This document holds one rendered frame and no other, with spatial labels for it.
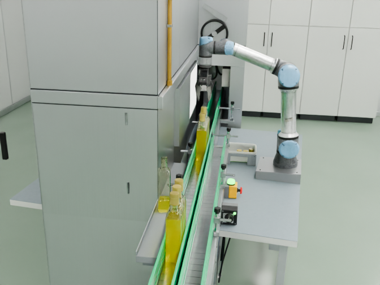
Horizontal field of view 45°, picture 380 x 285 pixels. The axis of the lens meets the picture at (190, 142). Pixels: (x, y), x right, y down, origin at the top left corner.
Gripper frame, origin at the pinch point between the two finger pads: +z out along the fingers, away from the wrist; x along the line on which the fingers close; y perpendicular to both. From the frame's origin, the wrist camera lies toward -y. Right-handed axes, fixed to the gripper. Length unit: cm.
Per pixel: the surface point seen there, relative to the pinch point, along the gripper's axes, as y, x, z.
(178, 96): -13.4, 13.0, -4.3
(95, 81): -60, 45, -22
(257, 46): 376, -43, 21
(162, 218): -78, 11, 35
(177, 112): -13.4, 13.5, 4.8
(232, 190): -29, -20, 43
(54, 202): -60, 69, 41
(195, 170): -22.8, 1.6, 35.0
